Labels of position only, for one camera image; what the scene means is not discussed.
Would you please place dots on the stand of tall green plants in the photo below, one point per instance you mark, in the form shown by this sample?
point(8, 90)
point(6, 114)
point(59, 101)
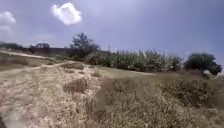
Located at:
point(140, 61)

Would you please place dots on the pale dirt path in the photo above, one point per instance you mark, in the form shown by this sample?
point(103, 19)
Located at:
point(20, 54)

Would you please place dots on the tall dark green tree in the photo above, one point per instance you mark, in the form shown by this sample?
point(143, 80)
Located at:
point(81, 43)

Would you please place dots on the dry yellow grass ground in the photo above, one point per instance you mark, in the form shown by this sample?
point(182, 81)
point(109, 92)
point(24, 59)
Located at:
point(50, 96)

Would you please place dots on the long dark wall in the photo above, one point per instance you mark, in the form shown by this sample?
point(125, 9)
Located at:
point(50, 51)

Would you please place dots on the round dark green tree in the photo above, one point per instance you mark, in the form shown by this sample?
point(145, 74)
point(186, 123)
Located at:
point(201, 61)

